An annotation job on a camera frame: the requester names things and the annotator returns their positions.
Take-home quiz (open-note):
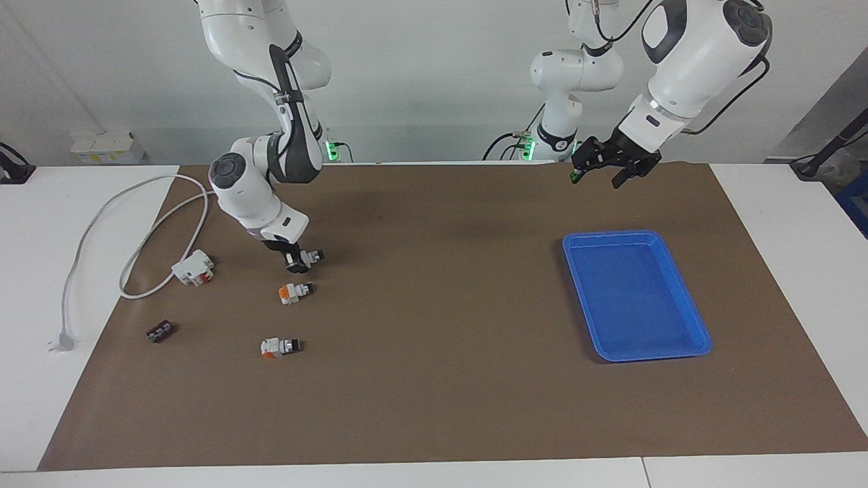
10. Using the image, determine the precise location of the white red circuit breaker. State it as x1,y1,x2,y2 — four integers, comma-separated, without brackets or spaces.
171,249,215,287

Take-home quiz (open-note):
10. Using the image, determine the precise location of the blue plastic tray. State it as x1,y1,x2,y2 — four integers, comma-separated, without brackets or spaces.
561,230,713,363

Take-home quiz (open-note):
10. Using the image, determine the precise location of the brown table mat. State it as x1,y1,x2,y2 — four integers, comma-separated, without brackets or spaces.
37,161,868,472

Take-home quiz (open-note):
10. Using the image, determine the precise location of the white cardboard box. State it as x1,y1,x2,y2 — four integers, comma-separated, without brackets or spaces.
70,131,146,165

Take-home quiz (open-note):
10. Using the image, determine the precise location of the black pole stand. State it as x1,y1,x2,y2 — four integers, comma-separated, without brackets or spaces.
790,108,868,180

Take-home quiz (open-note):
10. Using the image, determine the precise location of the blue storage crate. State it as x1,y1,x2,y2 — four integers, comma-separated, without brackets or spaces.
835,173,868,238

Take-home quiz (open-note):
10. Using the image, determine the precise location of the black clamp object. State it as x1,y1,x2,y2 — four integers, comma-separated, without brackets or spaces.
0,142,36,185

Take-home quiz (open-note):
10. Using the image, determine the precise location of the orange white switch lower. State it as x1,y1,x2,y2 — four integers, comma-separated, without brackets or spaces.
260,337,303,359

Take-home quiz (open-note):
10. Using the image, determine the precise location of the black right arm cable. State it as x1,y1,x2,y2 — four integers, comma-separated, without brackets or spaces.
234,44,306,136

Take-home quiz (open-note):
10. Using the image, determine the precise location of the white power cable with plug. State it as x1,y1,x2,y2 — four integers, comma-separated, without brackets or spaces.
47,174,218,353

